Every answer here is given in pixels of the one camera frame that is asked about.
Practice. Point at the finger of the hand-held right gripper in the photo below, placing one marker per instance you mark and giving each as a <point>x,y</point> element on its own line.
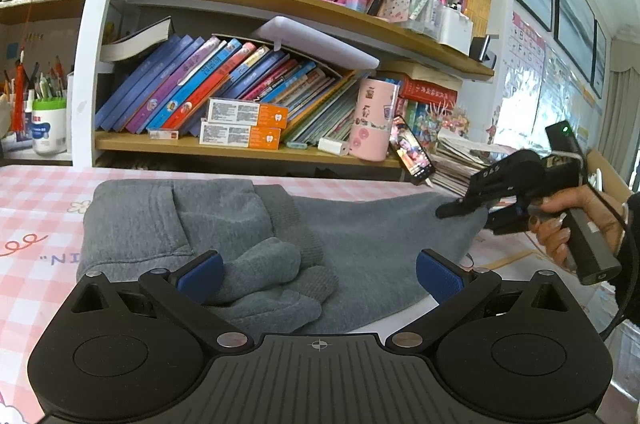
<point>462,206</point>
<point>507,223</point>

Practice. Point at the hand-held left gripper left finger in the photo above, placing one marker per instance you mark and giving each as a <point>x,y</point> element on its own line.
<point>202,276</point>

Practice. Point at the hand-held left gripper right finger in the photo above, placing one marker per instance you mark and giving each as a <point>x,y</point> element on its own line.
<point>440,276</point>

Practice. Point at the grey sweatshirt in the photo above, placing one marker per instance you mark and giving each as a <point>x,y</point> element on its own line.
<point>360,234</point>

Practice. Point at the person's right hand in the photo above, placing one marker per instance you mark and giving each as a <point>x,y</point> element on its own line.
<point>550,234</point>

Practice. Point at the stack of magazines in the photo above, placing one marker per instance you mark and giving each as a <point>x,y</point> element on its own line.
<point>455,163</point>

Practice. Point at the black smartphone with lit screen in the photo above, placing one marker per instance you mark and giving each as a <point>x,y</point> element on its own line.
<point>412,151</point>

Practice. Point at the cardboard box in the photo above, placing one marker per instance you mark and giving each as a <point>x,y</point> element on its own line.
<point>607,174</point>

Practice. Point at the colourful patterned box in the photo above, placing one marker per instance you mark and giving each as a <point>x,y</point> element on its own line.
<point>435,118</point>

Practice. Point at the beige curtain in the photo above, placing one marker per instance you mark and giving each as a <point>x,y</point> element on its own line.
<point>624,128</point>

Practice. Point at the red thick book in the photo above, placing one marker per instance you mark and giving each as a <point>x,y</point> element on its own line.
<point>430,89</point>

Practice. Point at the pink tumbler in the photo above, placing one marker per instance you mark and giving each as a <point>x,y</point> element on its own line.
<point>372,123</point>

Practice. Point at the small black framed picture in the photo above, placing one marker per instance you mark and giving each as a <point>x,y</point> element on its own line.
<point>600,61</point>

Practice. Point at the white power adapter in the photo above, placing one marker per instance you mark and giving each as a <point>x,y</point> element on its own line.
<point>334,145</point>

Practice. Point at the white and orange toothpaste box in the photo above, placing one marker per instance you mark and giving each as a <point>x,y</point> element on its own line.
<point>240,111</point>
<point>230,134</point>

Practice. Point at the small white and red box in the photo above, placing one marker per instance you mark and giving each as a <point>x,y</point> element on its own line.
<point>162,134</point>

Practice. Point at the light blue eraser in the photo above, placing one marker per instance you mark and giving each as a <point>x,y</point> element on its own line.
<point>296,144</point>

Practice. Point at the white storage box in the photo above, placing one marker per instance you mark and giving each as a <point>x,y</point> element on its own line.
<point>455,31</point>

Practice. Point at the medium black framed picture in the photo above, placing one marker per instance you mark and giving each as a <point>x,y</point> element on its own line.
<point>575,18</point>

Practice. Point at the pink checked tablecloth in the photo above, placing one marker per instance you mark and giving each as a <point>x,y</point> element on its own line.
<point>40,204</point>

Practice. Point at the row of orange books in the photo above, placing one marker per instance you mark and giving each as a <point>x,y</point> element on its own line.
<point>480,3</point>

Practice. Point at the row of leaning colourful books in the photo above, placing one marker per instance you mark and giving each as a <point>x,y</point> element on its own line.
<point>200,78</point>

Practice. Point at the white tin with blue label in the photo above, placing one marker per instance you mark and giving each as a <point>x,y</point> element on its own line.
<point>49,128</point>

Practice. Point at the white flat case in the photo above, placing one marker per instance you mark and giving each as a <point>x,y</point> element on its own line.
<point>320,43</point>

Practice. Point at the black thick book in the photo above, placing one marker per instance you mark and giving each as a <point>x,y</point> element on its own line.
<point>140,41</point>

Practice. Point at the bunch of pens and pencils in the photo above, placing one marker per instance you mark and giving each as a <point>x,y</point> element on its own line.
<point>45,78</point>

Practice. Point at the red hanging tassel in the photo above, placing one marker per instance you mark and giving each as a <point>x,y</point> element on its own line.
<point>20,98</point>

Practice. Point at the side wooden shelf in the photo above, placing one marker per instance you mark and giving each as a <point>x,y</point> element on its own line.
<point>45,6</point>

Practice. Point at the colourful wall chart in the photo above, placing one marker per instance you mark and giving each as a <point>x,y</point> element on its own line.
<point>565,98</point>

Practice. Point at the pink alphabet wall poster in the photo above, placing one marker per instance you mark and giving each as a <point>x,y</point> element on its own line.
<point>525,43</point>

